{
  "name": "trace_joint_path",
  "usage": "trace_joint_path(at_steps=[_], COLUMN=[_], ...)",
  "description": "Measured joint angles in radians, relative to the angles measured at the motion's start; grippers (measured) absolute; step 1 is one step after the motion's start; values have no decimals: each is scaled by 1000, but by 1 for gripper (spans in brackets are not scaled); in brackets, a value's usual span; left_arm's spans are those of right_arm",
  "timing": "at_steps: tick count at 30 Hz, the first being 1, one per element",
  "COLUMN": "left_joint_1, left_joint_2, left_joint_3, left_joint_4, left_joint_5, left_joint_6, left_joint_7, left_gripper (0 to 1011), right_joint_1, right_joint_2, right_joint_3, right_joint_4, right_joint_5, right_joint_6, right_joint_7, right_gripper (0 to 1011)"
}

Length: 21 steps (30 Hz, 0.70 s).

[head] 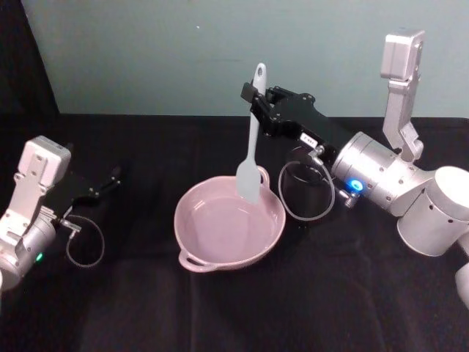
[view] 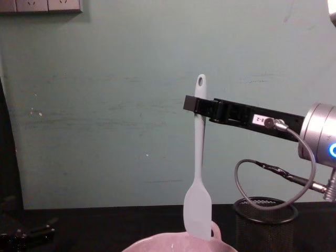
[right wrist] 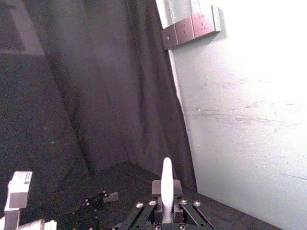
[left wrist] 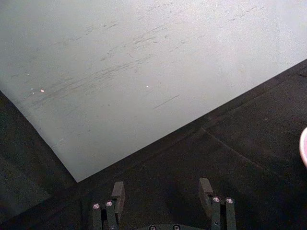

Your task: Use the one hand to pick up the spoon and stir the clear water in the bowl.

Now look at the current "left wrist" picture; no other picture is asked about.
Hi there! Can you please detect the pink bowl with loop handle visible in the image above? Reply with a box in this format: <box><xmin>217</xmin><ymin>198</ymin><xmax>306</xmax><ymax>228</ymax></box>
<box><xmin>299</xmin><ymin>126</ymin><xmax>307</xmax><ymax>168</ymax></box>

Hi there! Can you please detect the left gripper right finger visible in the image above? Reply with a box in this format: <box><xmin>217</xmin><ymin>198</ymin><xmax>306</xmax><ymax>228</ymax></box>
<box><xmin>198</xmin><ymin>177</ymin><xmax>236</xmax><ymax>230</ymax></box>

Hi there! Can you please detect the black table cloth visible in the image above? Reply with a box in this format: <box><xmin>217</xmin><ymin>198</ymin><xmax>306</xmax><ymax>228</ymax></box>
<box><xmin>0</xmin><ymin>58</ymin><xmax>307</xmax><ymax>230</ymax></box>

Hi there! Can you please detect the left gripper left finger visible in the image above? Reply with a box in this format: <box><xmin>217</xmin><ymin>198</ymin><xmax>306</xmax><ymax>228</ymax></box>
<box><xmin>92</xmin><ymin>181</ymin><xmax>126</xmax><ymax>230</ymax></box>

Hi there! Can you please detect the black hanging cloth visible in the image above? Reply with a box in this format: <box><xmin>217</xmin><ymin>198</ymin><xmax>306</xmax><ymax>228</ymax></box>
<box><xmin>0</xmin><ymin>90</ymin><xmax>81</xmax><ymax>216</ymax></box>

